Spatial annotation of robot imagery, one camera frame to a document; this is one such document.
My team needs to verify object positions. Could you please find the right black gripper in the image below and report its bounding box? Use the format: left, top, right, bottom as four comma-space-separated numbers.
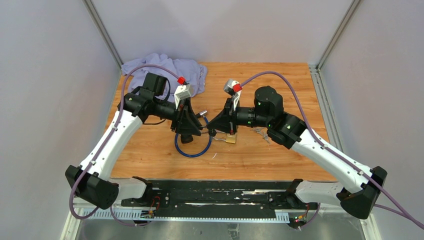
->
207, 97, 270, 136

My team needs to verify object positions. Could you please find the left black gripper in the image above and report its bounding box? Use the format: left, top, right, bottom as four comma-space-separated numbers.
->
154, 97, 203, 136

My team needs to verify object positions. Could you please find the black head key pair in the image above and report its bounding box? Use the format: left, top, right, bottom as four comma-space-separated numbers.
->
201, 129, 218, 138

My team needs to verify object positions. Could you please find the small black padlock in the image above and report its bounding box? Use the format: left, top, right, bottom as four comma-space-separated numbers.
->
180, 134, 194, 144

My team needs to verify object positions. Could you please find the blue cable lock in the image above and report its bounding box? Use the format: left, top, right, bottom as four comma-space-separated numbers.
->
174, 110, 213, 159

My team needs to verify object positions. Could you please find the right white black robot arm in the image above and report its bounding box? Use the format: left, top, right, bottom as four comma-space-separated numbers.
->
206, 86, 388, 220

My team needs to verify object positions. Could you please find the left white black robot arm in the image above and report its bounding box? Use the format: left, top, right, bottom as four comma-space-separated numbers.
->
65, 73, 202, 210

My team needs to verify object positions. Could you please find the silver key bunch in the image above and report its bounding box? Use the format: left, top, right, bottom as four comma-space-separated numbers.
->
253, 127, 270, 144

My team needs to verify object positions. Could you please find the brass padlock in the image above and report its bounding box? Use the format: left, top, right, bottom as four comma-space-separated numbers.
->
213, 133, 237, 144

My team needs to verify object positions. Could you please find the crumpled lavender cloth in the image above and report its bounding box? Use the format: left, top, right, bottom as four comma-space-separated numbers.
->
121, 53, 208, 102

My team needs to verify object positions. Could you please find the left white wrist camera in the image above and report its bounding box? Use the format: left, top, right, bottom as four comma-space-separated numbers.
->
174, 76, 195, 109

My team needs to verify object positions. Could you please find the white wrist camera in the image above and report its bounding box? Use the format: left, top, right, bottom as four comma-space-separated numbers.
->
174, 76, 195, 109
223, 78, 242, 111

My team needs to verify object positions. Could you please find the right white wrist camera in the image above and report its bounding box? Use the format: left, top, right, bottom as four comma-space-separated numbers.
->
223, 78, 242, 111

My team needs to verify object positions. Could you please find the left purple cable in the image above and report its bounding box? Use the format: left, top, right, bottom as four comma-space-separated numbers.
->
68, 64, 181, 228

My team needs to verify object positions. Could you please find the purple cable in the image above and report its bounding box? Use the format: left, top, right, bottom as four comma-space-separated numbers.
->
68, 64, 181, 228
241, 71, 424, 230

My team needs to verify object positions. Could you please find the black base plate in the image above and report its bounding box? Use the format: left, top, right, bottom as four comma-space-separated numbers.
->
118, 179, 318, 222

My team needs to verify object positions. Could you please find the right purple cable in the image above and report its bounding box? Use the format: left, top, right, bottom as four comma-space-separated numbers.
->
241, 71, 424, 230

